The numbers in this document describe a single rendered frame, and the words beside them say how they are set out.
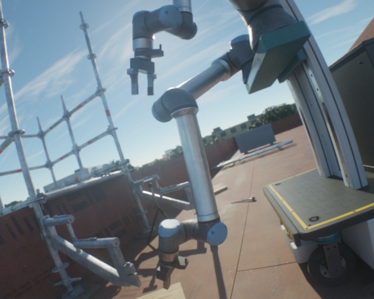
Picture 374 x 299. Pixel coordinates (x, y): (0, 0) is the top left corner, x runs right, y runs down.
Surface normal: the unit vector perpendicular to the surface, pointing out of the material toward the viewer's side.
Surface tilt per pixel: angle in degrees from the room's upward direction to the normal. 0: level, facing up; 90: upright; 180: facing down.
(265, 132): 90
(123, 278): 90
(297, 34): 90
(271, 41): 90
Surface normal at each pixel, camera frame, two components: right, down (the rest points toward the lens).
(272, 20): -0.53, -0.22
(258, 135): -0.39, 0.09
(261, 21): -0.78, -0.11
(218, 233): 0.50, -0.14
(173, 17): 0.74, 0.14
